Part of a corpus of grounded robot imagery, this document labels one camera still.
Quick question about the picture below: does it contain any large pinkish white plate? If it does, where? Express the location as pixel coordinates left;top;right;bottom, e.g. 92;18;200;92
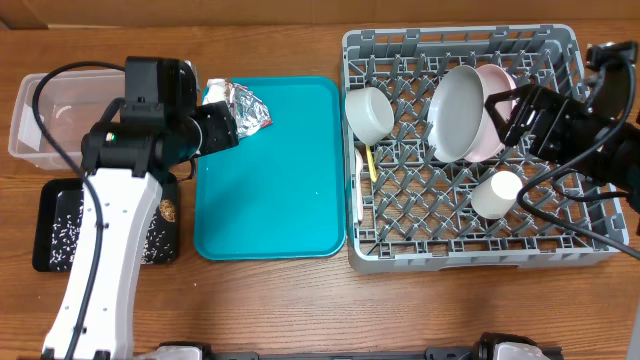
465;64;516;163

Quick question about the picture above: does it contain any foil wrapper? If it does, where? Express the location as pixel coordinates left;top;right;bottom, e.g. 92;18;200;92
228;83;273;139

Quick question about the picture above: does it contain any small grey plate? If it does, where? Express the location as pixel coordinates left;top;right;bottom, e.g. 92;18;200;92
427;65;488;163

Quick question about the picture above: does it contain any white napkin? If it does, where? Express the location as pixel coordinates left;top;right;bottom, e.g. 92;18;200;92
202;78;230;105

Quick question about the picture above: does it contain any brown food scrap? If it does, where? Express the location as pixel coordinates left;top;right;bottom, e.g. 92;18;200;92
158;199;176;223

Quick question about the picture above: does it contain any white paper cup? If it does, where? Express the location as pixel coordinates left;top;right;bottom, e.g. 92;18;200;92
471;171;523;220

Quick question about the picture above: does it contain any grey bowl of rice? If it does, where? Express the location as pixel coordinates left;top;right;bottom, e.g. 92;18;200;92
345;87;394;146

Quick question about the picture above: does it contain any yellow plastic spoon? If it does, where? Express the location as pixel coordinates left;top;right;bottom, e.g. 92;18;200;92
365;145;378;184

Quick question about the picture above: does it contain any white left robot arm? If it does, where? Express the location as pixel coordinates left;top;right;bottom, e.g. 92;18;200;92
41;56;239;359

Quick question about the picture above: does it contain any grey plastic dishwasher rack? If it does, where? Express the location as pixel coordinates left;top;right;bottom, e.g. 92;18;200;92
342;24;629;273

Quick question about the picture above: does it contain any teal serving tray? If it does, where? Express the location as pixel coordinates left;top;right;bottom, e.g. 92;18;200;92
194;76;346;261

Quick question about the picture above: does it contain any clear plastic bin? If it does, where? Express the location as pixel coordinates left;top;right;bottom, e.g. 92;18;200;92
8;69;125;171

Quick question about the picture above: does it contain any black plastic tray bin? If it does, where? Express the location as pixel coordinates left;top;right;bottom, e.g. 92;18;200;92
32;175;179;272

